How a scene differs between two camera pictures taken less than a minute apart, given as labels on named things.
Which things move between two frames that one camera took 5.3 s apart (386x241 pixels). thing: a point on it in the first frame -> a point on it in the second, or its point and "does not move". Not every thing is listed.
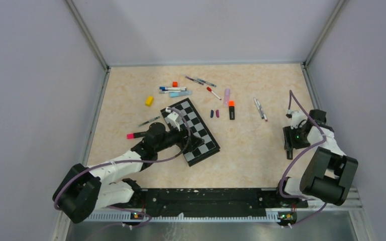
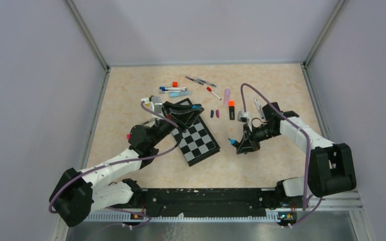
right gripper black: (290, 142) -> (248, 143)
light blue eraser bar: (172, 94) does not move
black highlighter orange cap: (231, 110) does not move
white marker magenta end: (262, 111) does not move
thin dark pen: (193, 80) does not move
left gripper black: (190, 144) -> (185, 114)
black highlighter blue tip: (289, 154) -> (234, 142)
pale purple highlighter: (226, 98) does not move
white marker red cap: (209, 89) does not move
